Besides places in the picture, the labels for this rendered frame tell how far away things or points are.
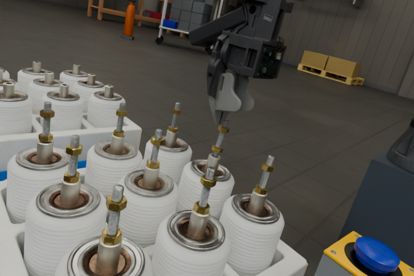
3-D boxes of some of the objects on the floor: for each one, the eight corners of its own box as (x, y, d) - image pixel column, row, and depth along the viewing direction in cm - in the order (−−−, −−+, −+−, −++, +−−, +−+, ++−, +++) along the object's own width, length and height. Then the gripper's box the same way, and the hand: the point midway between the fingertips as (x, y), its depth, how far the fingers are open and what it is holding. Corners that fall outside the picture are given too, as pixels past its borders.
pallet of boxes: (216, 44, 838) (227, -1, 802) (196, 41, 778) (206, -9, 742) (186, 36, 908) (194, -7, 873) (166, 32, 848) (174, -14, 812)
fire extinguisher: (129, 37, 493) (134, 0, 475) (138, 40, 478) (144, 2, 460) (116, 36, 474) (120, -3, 457) (124, 39, 459) (130, -1, 442)
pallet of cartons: (296, 69, 625) (302, 49, 613) (311, 70, 681) (316, 52, 670) (350, 85, 558) (358, 63, 547) (363, 85, 615) (370, 65, 603)
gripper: (271, -10, 39) (230, 142, 45) (302, 5, 46) (262, 135, 52) (222, -16, 44) (190, 121, 50) (255, -3, 51) (224, 117, 57)
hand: (216, 115), depth 52 cm, fingers closed
